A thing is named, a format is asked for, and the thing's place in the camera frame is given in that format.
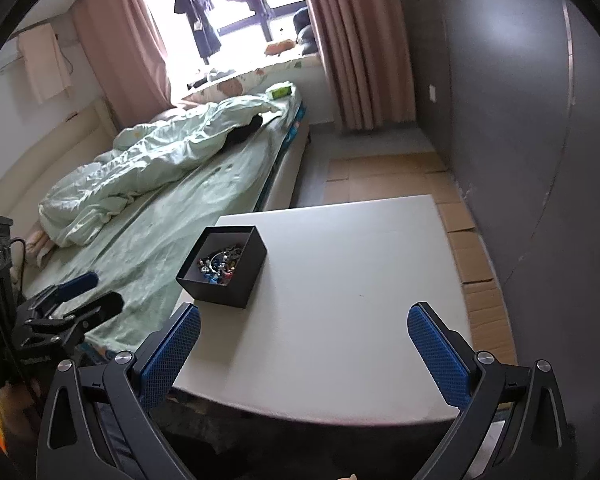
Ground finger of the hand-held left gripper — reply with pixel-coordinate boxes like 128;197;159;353
12;292;126;357
25;272;100;322

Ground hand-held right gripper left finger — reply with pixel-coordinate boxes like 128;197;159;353
35;302;203;480

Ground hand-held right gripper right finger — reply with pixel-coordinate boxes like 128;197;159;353
406;301;571;480

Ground black jewelry box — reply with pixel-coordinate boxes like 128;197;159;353
176;226;267;309

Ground silver charm bracelet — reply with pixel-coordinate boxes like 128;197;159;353
210;242;246;262

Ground pink cloth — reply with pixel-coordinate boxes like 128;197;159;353
27;227;57;267

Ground flattened cardboard sheets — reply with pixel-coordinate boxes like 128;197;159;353
325;152;518;378

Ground white low table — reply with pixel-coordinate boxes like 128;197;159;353
172;195;473;428

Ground bed with green sheet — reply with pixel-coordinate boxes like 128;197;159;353
20;95;312;357

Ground beige headboard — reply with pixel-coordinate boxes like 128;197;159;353
0;99;122;202

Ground light green quilt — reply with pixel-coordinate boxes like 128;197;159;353
39;95;292;248

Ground black cloth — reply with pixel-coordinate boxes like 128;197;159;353
227;116;264;149

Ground pink hanging towel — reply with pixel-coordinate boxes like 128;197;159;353
17;24;74;106

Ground pink curtain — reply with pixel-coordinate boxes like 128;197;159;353
300;0;417;136
72;0;174;129

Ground grey wardrobe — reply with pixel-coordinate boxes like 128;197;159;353
394;0;600;461

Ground floral window seat cushion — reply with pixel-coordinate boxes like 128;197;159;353
182;55;322;107

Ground orange plush toy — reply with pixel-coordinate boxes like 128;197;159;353
265;39;297;57

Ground dark pillow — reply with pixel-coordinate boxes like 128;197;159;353
292;7;319;56

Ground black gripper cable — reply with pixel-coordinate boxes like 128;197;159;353
9;237;32;287

